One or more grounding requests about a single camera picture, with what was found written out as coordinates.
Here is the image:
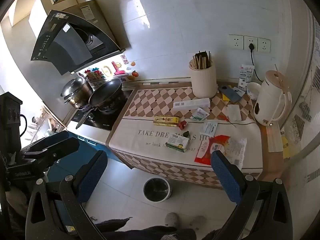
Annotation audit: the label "cream chopstick holder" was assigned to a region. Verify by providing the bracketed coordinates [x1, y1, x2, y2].
[188, 59, 217, 99]

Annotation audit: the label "blue kitchen cabinet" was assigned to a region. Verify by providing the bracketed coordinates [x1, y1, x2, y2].
[47, 131, 125, 188]

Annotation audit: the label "white printed packet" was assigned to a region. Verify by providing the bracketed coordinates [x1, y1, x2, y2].
[238, 64, 255, 91]

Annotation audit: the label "thin red stick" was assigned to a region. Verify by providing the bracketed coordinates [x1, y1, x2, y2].
[218, 115, 237, 128]

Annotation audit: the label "black induction cooktop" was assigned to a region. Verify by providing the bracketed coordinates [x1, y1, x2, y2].
[71, 88, 136, 131]

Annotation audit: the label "green and white sachet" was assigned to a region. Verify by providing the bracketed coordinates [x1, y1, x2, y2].
[191, 107, 210, 122]

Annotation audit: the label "checkered tablecloth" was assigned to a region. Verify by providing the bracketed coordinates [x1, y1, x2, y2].
[108, 81, 263, 188]

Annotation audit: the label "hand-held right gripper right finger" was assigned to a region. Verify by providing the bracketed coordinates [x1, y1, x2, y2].
[211, 151, 294, 240]

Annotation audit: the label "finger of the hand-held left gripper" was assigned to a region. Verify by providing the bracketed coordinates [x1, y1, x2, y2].
[21, 130, 71, 153]
[22, 138, 80, 166]

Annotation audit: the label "long white box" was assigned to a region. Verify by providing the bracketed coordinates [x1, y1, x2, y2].
[173, 98, 211, 111]

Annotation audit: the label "wooden board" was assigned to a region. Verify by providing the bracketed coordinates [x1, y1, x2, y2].
[259, 123, 284, 153]

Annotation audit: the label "bundle of wooden chopsticks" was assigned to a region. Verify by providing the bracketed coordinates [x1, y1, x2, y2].
[189, 51, 213, 70]

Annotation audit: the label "red and white snack bag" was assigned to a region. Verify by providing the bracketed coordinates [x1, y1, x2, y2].
[194, 135, 248, 170]

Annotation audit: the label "blue smartphone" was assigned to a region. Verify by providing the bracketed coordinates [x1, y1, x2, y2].
[218, 85, 243, 103]

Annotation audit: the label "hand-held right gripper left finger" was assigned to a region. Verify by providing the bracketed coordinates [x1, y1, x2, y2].
[25, 150, 108, 240]

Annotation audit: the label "black range hood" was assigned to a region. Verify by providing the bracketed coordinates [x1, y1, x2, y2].
[30, 0, 132, 76]

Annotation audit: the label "white triple wall socket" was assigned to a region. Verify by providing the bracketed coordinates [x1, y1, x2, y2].
[228, 34, 271, 54]

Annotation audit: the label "blue and white sachet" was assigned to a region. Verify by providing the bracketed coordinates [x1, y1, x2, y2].
[200, 121, 218, 138]

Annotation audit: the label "yellow packet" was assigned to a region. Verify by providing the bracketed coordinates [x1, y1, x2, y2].
[281, 134, 298, 158]

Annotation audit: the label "colourful wall stickers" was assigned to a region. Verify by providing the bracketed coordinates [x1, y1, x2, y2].
[78, 54, 139, 86]

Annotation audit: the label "steel pot with lid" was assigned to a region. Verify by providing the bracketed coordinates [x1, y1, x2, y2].
[60, 77, 94, 109]

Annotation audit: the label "grey slipper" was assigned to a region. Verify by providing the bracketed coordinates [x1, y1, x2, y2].
[165, 212, 181, 228]
[188, 215, 208, 231]

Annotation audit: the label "white paper tissue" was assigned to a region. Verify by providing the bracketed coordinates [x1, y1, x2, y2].
[227, 104, 242, 121]

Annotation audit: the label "white electric kettle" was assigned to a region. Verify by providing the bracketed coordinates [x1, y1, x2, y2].
[253, 64, 293, 127]

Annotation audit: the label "black frying pan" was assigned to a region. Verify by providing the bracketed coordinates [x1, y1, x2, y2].
[76, 78, 123, 130]

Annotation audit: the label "white patterned bowl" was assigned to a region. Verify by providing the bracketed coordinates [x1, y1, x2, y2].
[247, 82, 262, 101]

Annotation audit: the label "green and yellow box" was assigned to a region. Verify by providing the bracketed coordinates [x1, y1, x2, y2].
[165, 133, 191, 153]

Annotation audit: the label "long yellow box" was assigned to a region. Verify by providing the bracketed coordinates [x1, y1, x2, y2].
[153, 115, 181, 126]

